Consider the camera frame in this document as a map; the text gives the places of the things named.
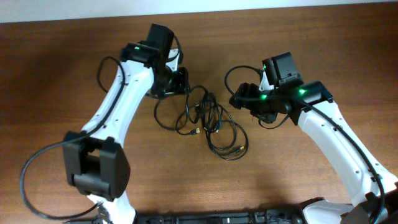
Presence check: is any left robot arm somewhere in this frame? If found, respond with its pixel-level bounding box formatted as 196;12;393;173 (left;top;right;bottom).
63;24;189;223

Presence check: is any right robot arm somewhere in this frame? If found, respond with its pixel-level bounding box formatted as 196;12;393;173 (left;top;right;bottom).
229;52;397;223

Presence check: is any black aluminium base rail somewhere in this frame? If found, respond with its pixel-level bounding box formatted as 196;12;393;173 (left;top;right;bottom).
133;208;307;224

